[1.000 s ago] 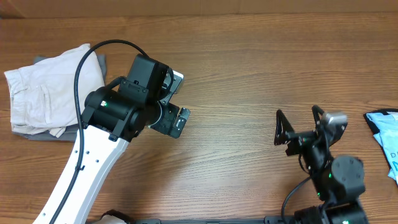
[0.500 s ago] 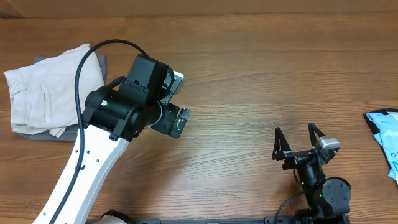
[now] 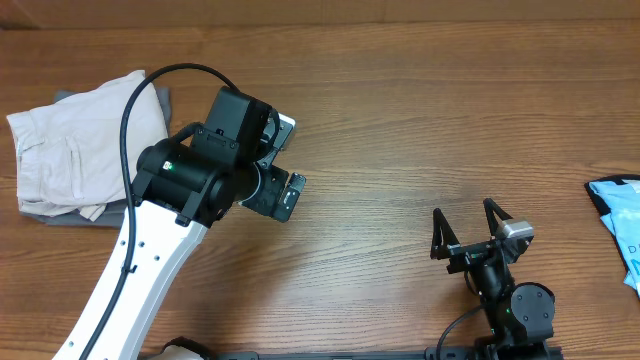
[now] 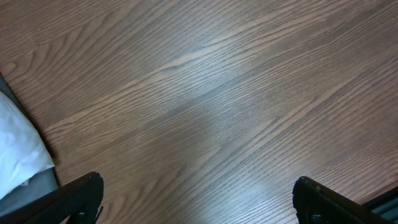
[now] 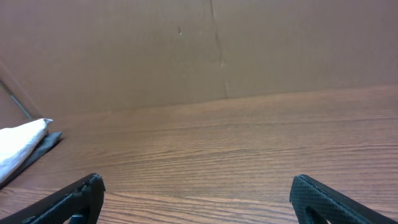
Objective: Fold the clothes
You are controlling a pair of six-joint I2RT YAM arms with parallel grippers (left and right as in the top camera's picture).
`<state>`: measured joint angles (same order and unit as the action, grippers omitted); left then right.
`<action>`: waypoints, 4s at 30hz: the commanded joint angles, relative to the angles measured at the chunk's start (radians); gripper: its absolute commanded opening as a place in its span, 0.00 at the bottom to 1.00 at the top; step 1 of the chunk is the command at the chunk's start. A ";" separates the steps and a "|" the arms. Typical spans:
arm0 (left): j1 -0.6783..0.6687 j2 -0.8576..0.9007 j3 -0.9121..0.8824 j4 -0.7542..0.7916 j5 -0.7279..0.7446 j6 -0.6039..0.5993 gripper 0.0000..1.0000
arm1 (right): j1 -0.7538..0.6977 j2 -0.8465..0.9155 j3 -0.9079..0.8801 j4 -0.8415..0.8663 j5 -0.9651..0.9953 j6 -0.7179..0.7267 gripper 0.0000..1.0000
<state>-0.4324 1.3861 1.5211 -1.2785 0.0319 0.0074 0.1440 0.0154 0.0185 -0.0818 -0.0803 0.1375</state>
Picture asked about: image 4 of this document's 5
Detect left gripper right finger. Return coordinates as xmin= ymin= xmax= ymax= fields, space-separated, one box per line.
xmin=292 ymin=176 xmax=394 ymax=224

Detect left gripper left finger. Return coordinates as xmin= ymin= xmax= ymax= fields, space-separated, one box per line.
xmin=1 ymin=172 xmax=104 ymax=224

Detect beige shorts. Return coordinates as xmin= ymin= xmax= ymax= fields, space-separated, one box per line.
xmin=1 ymin=93 xmax=54 ymax=198

